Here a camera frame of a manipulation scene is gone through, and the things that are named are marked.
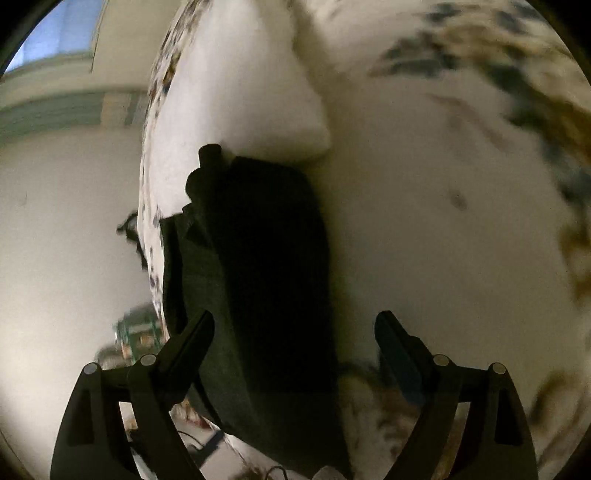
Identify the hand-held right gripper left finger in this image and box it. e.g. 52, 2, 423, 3
50, 309, 215, 480

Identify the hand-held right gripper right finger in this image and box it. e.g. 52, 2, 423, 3
375, 311, 540, 480

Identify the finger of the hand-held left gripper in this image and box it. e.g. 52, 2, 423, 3
185, 144, 234, 213

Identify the dark striped sweater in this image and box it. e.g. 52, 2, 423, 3
159, 156, 352, 478

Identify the black clothes pile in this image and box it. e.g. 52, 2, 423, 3
116, 210, 149, 269

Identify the green storage shelf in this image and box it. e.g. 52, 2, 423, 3
113, 307, 169, 358

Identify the white folded cloth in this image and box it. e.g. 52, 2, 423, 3
148, 0, 332, 220

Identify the floral bed cover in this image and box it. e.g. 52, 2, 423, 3
139, 0, 591, 480

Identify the green striped curtain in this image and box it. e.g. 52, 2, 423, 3
0, 90, 148, 144

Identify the window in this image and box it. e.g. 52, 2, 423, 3
0, 0, 109, 75

